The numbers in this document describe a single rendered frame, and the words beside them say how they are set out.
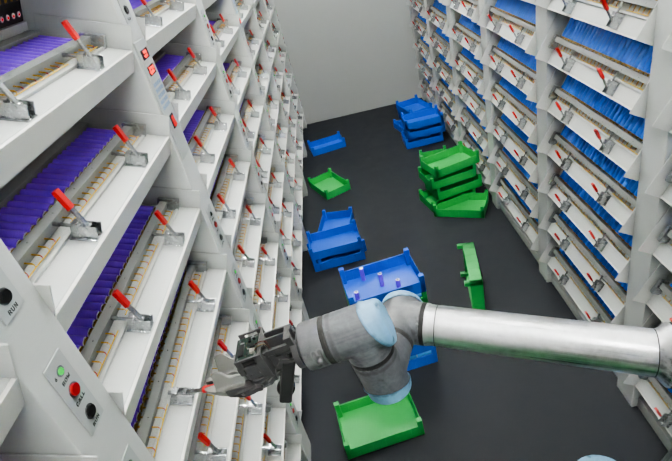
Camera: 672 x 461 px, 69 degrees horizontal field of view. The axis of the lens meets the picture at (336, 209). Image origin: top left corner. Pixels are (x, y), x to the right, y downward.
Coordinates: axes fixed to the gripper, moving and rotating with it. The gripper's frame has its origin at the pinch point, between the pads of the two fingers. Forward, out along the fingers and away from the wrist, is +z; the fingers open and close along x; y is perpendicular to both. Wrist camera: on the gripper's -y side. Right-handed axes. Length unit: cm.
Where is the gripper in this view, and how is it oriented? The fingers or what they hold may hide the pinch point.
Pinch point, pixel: (213, 386)
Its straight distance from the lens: 104.3
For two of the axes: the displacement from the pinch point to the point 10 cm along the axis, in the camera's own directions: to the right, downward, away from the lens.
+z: -9.2, 3.5, 1.5
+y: -3.8, -7.9, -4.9
